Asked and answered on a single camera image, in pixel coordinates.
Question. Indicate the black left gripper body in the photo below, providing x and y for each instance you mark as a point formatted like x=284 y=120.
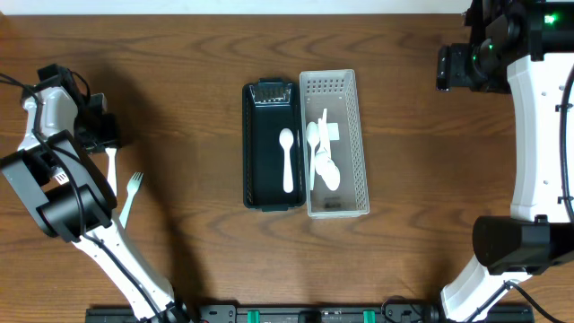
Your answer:
x=100 y=135

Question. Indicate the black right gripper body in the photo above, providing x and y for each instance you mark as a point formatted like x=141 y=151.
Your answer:
x=482 y=69

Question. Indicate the white plastic fork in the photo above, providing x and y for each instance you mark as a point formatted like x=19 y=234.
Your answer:
x=61 y=178
x=112 y=169
x=132 y=188

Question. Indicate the white plastic spoon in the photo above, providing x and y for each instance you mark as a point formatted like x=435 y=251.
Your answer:
x=322 y=122
x=324 y=142
x=325 y=167
x=313 y=139
x=286 y=141

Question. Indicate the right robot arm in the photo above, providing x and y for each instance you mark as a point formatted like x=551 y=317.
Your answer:
x=523 y=49

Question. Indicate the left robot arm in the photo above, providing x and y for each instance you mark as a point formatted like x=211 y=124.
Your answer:
x=68 y=196

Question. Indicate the clear plastic basket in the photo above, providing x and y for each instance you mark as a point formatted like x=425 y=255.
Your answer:
x=335 y=90

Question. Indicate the white label sticker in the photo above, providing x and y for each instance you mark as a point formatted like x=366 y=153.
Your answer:
x=333 y=131

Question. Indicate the black plastic basket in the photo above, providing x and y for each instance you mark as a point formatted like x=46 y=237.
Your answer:
x=269 y=106

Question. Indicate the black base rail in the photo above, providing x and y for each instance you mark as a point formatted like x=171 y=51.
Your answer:
x=397 y=310

